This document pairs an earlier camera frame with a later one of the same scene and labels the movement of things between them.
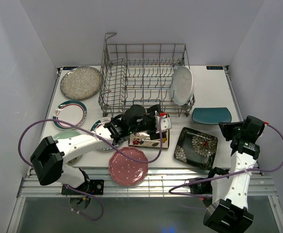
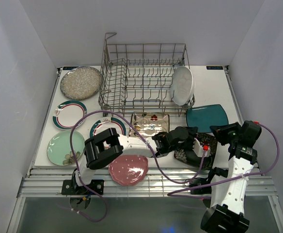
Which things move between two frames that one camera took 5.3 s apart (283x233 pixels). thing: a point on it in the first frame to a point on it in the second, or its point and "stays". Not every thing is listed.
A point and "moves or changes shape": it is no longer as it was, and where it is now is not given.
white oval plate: [182, 85] stays
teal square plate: [211, 115] moves or changes shape
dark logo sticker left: [69, 68] stays
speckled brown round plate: [81, 83] stays
